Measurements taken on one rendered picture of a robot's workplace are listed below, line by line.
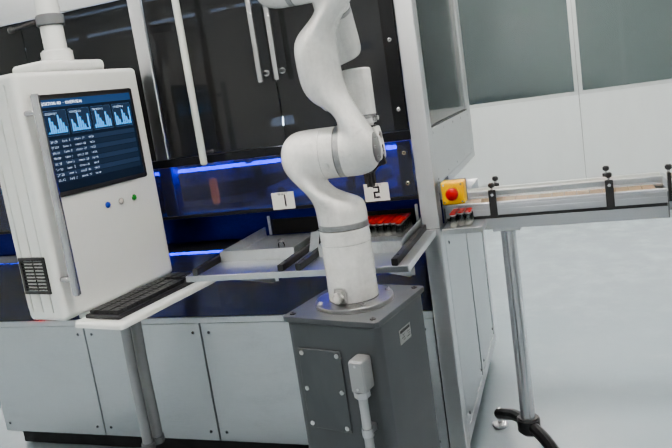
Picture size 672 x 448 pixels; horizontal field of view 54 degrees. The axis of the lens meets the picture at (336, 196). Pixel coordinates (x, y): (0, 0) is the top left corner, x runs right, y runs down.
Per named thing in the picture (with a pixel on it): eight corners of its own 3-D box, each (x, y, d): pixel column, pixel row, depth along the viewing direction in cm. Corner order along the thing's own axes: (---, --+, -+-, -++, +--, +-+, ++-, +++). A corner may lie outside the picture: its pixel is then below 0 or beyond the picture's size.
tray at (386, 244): (352, 230, 231) (351, 220, 231) (425, 224, 222) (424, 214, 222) (319, 256, 200) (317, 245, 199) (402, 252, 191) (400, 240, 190)
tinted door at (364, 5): (287, 144, 226) (259, -32, 217) (409, 129, 211) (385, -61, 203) (286, 144, 226) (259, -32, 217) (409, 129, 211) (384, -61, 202)
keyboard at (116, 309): (173, 277, 232) (172, 270, 232) (204, 277, 226) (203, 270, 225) (85, 318, 197) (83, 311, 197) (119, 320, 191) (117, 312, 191)
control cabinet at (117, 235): (137, 272, 250) (96, 65, 238) (176, 272, 241) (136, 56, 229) (23, 321, 206) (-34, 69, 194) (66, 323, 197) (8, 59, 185)
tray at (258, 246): (265, 236, 243) (264, 227, 242) (331, 231, 234) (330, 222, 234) (221, 262, 211) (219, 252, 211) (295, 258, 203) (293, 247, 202)
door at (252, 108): (171, 158, 242) (141, -5, 233) (286, 144, 226) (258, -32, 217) (170, 159, 242) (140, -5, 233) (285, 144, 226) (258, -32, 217)
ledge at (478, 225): (449, 224, 226) (448, 219, 226) (487, 222, 221) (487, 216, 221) (442, 234, 213) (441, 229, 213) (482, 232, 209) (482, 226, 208)
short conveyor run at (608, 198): (446, 233, 222) (440, 188, 220) (453, 223, 236) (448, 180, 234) (671, 218, 199) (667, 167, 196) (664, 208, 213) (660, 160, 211)
